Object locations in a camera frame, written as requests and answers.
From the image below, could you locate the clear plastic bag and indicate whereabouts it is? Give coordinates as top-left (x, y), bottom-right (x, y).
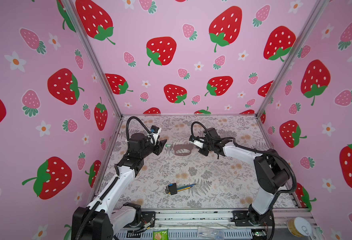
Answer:
top-left (197, 227), bottom-right (225, 240)

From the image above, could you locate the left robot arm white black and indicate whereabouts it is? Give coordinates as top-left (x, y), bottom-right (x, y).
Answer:
top-left (71, 117), bottom-right (166, 240)

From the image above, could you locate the aluminium rail frame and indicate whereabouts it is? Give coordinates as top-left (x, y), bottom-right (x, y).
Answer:
top-left (114, 208), bottom-right (322, 240)

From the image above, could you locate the green snack packet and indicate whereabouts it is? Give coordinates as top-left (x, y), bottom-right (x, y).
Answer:
top-left (153, 230), bottom-right (169, 240)

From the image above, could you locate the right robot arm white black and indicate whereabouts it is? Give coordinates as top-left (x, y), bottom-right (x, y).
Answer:
top-left (189, 121), bottom-right (297, 226)

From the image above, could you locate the black connector with coloured wires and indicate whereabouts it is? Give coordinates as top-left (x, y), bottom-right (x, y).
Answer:
top-left (166, 183), bottom-right (196, 195)

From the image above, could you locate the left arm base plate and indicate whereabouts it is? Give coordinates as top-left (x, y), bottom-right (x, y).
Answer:
top-left (110, 206), bottom-right (156, 232)

